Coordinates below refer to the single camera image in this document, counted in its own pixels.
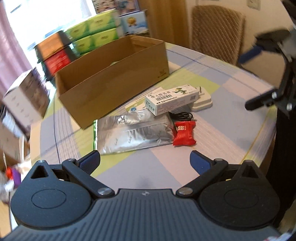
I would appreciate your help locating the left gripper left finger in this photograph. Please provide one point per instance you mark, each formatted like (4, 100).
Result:
(79, 172)

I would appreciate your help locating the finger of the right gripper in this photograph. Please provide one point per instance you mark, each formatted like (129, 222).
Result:
(267, 99)
(250, 54)

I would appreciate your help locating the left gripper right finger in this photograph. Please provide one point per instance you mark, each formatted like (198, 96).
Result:
(208, 171)

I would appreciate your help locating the red candy wrapper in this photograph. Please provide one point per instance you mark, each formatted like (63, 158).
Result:
(184, 136)

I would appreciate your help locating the white power plug adapter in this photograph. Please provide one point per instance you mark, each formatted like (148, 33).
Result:
(201, 100)

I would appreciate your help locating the silver foil pouch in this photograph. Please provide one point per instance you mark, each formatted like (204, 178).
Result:
(132, 131)

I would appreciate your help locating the white ointment medicine box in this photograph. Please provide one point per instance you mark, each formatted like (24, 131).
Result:
(167, 100)

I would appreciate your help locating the checked tablecloth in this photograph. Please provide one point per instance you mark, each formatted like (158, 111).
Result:
(225, 130)

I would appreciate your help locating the brown quilted chair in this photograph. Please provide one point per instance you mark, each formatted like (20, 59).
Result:
(218, 32)

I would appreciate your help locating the brown cardboard box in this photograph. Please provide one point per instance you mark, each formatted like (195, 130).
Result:
(105, 78)

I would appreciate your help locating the white humidifier box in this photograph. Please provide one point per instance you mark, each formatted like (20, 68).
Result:
(27, 98)

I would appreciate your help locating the flat white green medicine box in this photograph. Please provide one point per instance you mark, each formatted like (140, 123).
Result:
(149, 101)

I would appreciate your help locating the red black noodle bowl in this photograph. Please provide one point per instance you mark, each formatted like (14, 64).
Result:
(58, 61)

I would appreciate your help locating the blue milk carton box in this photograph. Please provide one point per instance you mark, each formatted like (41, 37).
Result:
(135, 24)

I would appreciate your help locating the pink curtain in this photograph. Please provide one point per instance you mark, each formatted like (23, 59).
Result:
(13, 60)

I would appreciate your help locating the orange black noodle bowl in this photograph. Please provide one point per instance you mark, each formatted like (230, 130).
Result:
(51, 45)

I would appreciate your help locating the green tissue pack bundle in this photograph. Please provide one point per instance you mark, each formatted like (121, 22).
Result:
(96, 31)

